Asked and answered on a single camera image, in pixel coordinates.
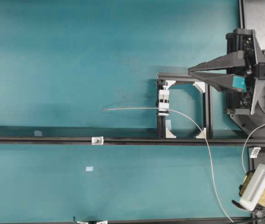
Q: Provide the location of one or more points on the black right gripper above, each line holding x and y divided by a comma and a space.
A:
243, 63

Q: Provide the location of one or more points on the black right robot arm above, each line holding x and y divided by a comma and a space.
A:
240, 73

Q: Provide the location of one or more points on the white label tag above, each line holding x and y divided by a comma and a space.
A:
254, 151

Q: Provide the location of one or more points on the white vented power adapter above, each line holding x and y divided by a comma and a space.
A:
254, 189

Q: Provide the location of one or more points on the yellow sponge pad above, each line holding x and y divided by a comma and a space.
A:
262, 199

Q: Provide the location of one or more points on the pale tape patch on table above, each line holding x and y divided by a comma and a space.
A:
89, 169

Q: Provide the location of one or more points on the white corner bracket upper right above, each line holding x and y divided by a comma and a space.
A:
200, 86

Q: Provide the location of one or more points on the white corner bracket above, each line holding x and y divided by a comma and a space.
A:
169, 134
202, 134
200, 86
167, 84

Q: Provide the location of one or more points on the long black aluminium rail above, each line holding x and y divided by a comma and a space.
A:
129, 141

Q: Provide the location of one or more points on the white corner bracket upper left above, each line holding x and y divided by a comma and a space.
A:
167, 84

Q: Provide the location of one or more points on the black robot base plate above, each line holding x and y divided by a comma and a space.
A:
253, 125

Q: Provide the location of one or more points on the black vertical edge rail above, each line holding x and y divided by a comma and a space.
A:
241, 13

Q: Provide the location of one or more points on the white corner bracket lower right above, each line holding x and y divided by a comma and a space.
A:
202, 134

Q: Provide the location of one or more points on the blue tape patch on rail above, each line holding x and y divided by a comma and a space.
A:
37, 133

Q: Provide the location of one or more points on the white wire clamp block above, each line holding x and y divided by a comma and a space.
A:
163, 102

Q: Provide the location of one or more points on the white corner bracket lower left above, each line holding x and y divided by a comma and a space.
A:
169, 134

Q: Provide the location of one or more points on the white bracket with hole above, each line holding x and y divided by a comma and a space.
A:
97, 140

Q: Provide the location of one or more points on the black bottom edge rail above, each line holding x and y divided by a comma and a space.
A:
239, 220

